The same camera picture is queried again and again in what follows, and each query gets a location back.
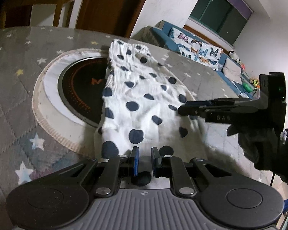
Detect person's right hand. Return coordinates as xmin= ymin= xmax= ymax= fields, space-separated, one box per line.
xmin=226 ymin=124 xmax=288 ymax=185

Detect beige cushion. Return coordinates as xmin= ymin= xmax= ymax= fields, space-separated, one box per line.
xmin=222 ymin=58 xmax=242 ymax=85

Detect dark glass window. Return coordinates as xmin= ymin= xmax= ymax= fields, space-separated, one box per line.
xmin=189 ymin=0 xmax=252 ymax=45

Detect black round induction cooktop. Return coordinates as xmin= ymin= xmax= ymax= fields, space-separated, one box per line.
xmin=58 ymin=58 xmax=111 ymax=128

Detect white butterfly print blanket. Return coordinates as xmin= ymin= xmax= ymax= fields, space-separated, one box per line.
xmin=168 ymin=27 xmax=223 ymax=71

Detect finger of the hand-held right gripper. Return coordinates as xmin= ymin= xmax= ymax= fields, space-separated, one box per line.
xmin=178 ymin=105 xmax=255 ymax=124
xmin=185 ymin=98 xmax=261 ymax=109

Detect grey star tablecloth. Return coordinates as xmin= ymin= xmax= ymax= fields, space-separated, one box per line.
xmin=0 ymin=26 xmax=263 ymax=230

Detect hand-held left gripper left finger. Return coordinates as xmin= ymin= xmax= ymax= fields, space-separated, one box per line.
xmin=67 ymin=146 xmax=141 ymax=198

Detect black white plush toy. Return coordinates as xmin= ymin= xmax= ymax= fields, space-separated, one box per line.
xmin=228 ymin=50 xmax=240 ymax=63

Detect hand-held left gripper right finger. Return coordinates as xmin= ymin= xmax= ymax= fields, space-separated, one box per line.
xmin=151 ymin=147 xmax=233 ymax=198

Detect blue sofa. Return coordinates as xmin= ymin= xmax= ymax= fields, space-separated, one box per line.
xmin=150 ymin=20 xmax=262 ymax=99

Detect wooden desk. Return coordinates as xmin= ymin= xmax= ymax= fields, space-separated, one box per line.
xmin=0 ymin=0 xmax=79 ymax=29

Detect white polka dot pants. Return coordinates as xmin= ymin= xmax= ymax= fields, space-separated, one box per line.
xmin=94 ymin=39 xmax=221 ymax=188

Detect brown wooden door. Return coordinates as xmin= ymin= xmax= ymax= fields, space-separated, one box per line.
xmin=75 ymin=0 xmax=155 ymax=39

